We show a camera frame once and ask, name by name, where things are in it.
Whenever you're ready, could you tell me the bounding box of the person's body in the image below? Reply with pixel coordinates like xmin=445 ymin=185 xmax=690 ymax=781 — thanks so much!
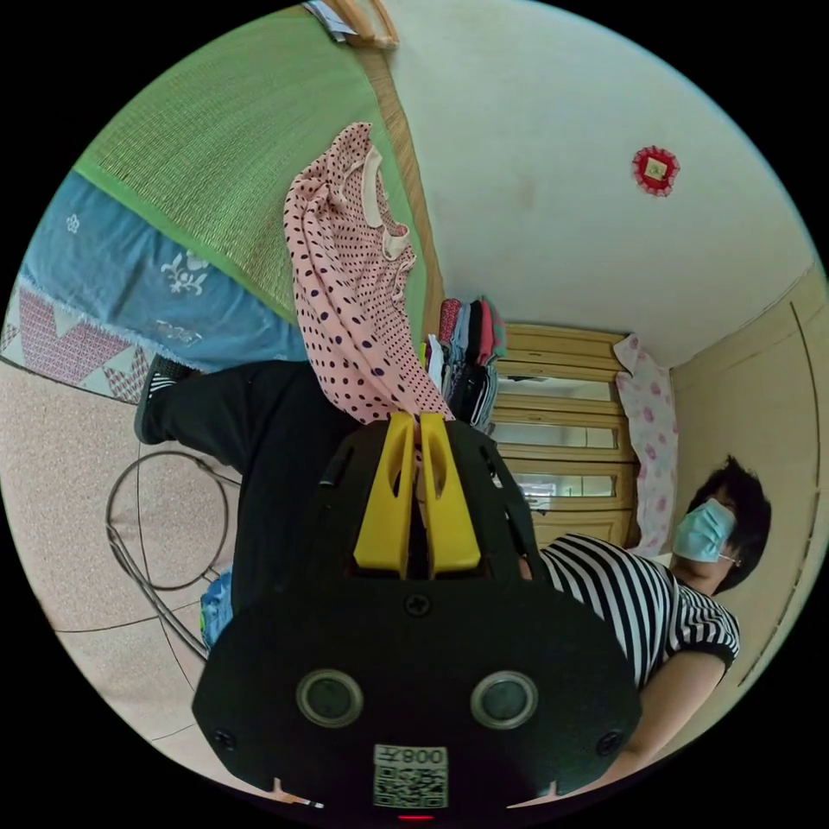
xmin=134 ymin=353 xmax=773 ymax=760

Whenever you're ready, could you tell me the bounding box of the bed with green woven mat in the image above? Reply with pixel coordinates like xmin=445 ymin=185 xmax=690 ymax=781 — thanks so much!
xmin=0 ymin=4 xmax=446 ymax=407

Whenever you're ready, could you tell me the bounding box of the pink polka dot short sleeve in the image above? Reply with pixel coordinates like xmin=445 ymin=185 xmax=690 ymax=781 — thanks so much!
xmin=282 ymin=121 xmax=457 ymax=426

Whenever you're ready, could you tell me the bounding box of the grey cable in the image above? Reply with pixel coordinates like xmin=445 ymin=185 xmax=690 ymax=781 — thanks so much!
xmin=105 ymin=450 xmax=242 ymax=661

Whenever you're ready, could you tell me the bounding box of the wooden window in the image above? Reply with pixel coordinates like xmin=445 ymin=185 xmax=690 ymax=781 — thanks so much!
xmin=486 ymin=322 xmax=642 ymax=552

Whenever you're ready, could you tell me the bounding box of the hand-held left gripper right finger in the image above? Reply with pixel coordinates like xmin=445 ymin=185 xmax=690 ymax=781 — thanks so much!
xmin=419 ymin=410 xmax=483 ymax=580

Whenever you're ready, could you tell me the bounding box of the pile of clothes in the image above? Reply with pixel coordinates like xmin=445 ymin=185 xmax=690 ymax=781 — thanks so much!
xmin=419 ymin=296 xmax=509 ymax=433

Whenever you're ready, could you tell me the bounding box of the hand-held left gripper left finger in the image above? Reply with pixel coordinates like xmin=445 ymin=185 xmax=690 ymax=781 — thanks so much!
xmin=352 ymin=411 xmax=415 ymax=580

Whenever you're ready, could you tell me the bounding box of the red round wall ornament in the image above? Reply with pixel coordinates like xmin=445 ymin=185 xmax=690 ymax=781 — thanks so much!
xmin=631 ymin=146 xmax=681 ymax=198

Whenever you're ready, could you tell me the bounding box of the pink flowered curtain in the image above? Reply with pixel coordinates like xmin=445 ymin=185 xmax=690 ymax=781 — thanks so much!
xmin=612 ymin=332 xmax=680 ymax=557

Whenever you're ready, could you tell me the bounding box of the wooden clothes hanger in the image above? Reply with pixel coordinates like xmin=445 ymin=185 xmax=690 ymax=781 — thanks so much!
xmin=321 ymin=0 xmax=402 ymax=50

